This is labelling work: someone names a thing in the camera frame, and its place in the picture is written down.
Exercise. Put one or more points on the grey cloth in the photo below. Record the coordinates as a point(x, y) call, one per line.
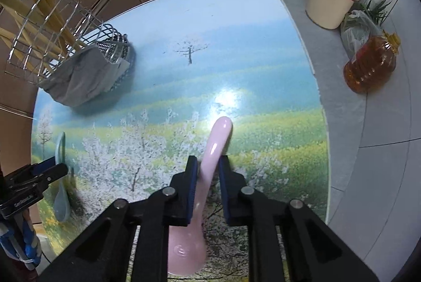
point(82, 81)

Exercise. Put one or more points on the green onions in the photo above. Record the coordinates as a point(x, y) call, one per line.
point(378, 10)

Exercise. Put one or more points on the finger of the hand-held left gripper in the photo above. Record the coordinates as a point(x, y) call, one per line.
point(44, 166)
point(56, 173)

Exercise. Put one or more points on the light blue ceramic spoon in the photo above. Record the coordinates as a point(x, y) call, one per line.
point(61, 203)

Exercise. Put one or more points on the amber cooking oil bottle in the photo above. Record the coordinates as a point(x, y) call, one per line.
point(368, 68)

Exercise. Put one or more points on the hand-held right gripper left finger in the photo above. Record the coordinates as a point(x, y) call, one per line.
point(192, 190)

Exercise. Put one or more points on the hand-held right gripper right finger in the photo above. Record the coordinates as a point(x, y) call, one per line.
point(224, 190)

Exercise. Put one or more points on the clear plastic bag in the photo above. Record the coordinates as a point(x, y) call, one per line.
point(357, 30)

